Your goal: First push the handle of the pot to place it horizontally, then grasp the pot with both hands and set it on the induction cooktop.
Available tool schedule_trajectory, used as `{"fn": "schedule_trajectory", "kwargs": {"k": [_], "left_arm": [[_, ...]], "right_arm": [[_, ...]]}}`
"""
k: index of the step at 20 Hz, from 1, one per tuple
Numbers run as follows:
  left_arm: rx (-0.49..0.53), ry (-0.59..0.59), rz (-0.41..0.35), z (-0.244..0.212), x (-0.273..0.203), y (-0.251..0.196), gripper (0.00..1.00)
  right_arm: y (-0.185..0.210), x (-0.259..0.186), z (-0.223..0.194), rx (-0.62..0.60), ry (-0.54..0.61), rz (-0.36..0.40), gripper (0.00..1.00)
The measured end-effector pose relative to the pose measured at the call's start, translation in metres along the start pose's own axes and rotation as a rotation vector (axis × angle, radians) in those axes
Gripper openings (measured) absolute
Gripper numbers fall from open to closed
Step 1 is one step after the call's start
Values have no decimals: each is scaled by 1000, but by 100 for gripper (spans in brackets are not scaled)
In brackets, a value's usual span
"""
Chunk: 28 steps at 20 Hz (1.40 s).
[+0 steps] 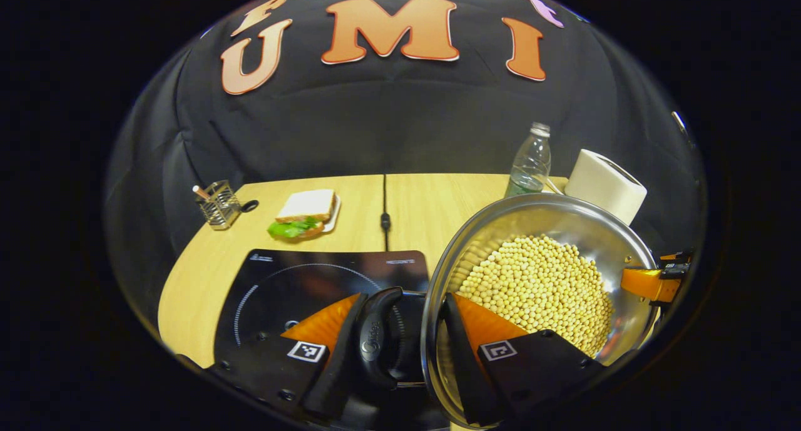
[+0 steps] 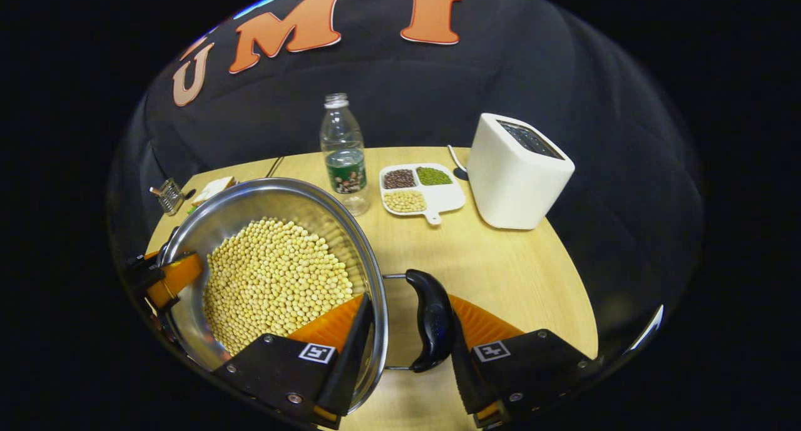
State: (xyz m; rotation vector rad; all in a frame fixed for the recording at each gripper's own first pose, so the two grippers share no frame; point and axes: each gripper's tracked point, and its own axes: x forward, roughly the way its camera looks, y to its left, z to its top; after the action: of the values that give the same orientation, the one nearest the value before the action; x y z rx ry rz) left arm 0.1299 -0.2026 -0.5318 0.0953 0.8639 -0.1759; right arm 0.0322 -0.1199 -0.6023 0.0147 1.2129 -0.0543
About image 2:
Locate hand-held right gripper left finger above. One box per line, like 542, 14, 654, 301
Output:
213, 293, 376, 430

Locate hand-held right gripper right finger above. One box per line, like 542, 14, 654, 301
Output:
451, 293, 598, 428

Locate stainless steel pot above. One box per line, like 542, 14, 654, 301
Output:
156, 178, 454, 413

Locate soybeans heap in pot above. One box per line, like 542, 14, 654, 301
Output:
203, 217, 355, 357

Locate sandwich on white plate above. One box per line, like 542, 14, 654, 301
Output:
191, 176, 237, 208

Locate small soybeans portion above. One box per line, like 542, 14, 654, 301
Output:
384, 190, 427, 213

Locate white divided dish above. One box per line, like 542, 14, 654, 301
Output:
379, 163, 467, 225

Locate clear plastic water bottle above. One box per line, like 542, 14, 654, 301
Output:
320, 93, 370, 217

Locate white toaster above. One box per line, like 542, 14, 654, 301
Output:
466, 113, 575, 230

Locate black backdrop cloth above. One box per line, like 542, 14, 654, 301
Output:
106, 0, 705, 357

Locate small wire basket holder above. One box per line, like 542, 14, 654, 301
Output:
150, 178, 186, 216

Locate spoon with white handle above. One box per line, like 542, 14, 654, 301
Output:
447, 145, 469, 181

